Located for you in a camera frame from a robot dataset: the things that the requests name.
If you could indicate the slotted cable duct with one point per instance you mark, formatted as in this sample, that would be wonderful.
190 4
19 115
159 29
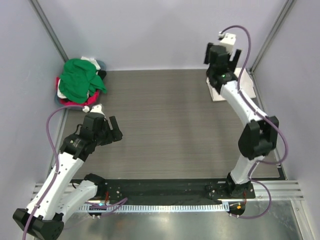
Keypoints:
224 207

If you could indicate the white Coca-Cola t-shirt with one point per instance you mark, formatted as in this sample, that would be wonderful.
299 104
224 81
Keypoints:
246 84

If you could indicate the grey laundry basket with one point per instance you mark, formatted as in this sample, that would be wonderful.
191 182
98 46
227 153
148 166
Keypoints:
102 73

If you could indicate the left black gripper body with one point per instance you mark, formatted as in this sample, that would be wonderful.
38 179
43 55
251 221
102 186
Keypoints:
104 137

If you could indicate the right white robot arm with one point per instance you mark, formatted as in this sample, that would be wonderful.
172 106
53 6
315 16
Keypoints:
258 137

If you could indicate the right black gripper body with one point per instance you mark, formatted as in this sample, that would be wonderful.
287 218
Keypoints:
230 66

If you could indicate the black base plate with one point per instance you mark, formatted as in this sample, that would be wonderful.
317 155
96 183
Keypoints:
173 192

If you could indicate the right aluminium frame post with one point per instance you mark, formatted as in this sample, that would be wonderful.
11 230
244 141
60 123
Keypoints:
280 19

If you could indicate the left aluminium frame post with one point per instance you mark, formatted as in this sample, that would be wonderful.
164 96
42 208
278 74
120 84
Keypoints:
49 29

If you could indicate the aluminium frame post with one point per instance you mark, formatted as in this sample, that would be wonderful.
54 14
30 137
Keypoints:
280 19
49 29

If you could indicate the pink t-shirt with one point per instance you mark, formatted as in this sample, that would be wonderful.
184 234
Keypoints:
91 101

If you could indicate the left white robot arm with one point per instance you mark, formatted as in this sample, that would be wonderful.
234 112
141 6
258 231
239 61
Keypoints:
46 215

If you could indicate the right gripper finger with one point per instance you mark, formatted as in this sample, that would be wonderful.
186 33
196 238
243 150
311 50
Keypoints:
207 53
233 63

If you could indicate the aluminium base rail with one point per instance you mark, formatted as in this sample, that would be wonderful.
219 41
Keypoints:
280 190

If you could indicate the green t-shirt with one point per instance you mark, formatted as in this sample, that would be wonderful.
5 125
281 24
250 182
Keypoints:
80 80

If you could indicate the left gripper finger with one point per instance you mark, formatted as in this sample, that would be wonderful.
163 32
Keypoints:
115 135
114 124

